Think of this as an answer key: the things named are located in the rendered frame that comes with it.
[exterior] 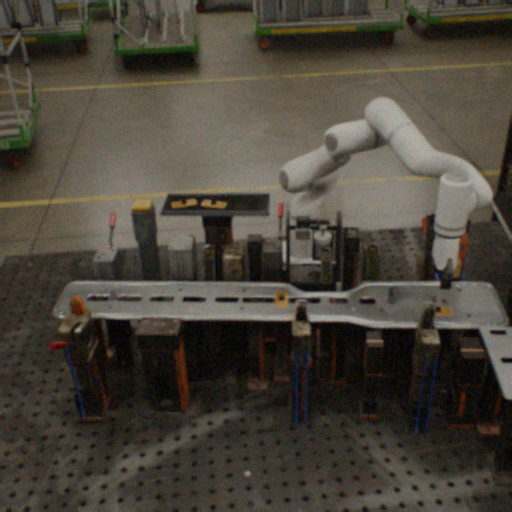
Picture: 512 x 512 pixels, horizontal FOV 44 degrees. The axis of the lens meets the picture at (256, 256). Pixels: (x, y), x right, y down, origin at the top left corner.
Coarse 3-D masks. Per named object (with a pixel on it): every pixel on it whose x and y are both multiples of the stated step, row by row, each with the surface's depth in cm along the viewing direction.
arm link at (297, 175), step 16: (336, 128) 198; (352, 128) 198; (368, 128) 200; (336, 144) 198; (352, 144) 198; (368, 144) 201; (304, 160) 227; (320, 160) 219; (336, 160) 206; (288, 176) 232; (304, 176) 228; (320, 176) 225
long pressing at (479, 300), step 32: (96, 288) 206; (128, 288) 206; (160, 288) 205; (192, 288) 205; (224, 288) 204; (256, 288) 203; (288, 288) 203; (352, 288) 201; (384, 288) 201; (416, 288) 201; (480, 288) 200; (192, 320) 192; (224, 320) 192; (256, 320) 191; (288, 320) 190; (320, 320) 190; (352, 320) 189; (384, 320) 188; (416, 320) 187; (448, 320) 187; (480, 320) 186
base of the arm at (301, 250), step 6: (294, 222) 247; (294, 234) 250; (294, 240) 251; (300, 240) 250; (306, 240) 250; (294, 246) 253; (300, 246) 252; (306, 246) 252; (294, 252) 255; (300, 252) 254; (306, 252) 254; (294, 258) 256; (300, 258) 255; (306, 258) 256
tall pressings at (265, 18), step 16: (272, 0) 810; (288, 0) 810; (304, 0) 849; (320, 0) 831; (336, 0) 833; (352, 0) 830; (368, 0) 829; (272, 16) 819; (288, 16) 819; (320, 16) 840; (336, 16) 843
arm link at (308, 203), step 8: (328, 176) 237; (336, 176) 239; (312, 184) 235; (320, 184) 238; (328, 184) 239; (304, 192) 247; (312, 192) 244; (320, 192) 242; (328, 192) 241; (296, 200) 245; (304, 200) 244; (312, 200) 243; (320, 200) 242; (296, 208) 244; (304, 208) 242; (312, 208) 242; (320, 208) 246; (312, 216) 244
